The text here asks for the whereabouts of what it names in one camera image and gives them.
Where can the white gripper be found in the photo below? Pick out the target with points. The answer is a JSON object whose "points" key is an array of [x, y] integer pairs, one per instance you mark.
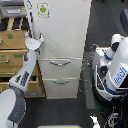
{"points": [[33, 44]]}

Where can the white fridge door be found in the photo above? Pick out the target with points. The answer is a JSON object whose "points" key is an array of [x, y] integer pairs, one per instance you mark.
{"points": [[64, 30]]}

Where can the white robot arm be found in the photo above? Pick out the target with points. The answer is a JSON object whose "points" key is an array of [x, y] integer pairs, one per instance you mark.
{"points": [[12, 102]]}

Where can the white fridge body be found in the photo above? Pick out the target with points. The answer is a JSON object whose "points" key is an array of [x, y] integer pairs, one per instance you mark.
{"points": [[63, 24]]}

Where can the upper fridge drawer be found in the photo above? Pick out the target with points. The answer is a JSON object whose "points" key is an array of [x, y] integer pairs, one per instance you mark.
{"points": [[60, 68]]}

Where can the fridge drawer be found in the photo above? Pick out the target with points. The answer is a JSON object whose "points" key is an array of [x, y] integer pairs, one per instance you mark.
{"points": [[60, 68], [61, 88]]}

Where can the lower fridge drawer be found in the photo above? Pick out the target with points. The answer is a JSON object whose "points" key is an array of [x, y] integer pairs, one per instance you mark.
{"points": [[61, 88]]}

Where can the wooden drawer cabinet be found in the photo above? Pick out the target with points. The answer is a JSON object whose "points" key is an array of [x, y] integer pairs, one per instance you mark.
{"points": [[12, 50]]}

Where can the green android sticker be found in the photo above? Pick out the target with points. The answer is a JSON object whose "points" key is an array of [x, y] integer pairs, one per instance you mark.
{"points": [[43, 9]]}

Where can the grey box on cabinet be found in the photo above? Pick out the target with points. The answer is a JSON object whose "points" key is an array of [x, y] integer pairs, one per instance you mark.
{"points": [[13, 11]]}

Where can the white blue standing robot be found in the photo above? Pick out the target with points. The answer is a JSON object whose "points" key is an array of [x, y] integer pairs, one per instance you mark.
{"points": [[110, 71]]}

